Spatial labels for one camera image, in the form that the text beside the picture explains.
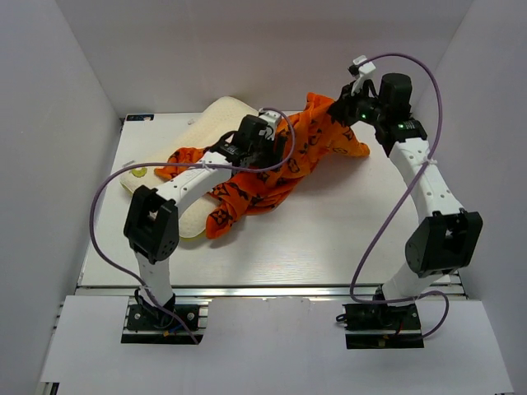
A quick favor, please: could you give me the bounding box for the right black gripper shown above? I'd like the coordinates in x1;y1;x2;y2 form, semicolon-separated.
326;80;386;128

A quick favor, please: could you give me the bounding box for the orange patterned pillowcase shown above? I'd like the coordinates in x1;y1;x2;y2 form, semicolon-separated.
180;92;370;239

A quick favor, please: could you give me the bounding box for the cream contoured pillow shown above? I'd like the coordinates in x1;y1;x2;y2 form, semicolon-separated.
119;95;259;242

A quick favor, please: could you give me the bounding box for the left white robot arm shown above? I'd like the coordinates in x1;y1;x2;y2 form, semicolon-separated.
124;109;287;328

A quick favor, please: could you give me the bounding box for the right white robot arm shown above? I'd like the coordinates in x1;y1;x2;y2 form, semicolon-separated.
328;73;483;328

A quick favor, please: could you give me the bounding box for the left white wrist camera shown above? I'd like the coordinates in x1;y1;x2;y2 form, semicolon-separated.
258;109;282;141

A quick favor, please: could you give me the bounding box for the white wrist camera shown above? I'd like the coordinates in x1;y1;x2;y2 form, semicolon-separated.
258;109;282;141
348;55;376;95

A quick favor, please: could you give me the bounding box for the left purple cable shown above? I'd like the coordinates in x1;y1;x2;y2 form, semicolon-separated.
89;107;296;345

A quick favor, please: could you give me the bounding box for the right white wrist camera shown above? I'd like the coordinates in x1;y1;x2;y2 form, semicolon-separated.
348;55;376;95

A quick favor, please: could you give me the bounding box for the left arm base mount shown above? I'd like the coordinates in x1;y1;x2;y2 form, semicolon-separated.
120;298;208;346

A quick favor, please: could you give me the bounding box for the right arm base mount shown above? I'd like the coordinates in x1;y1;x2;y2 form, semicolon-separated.
335;287;424;350

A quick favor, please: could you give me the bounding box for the aluminium table rail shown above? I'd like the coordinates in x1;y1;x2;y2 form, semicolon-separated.
74;277;466;298

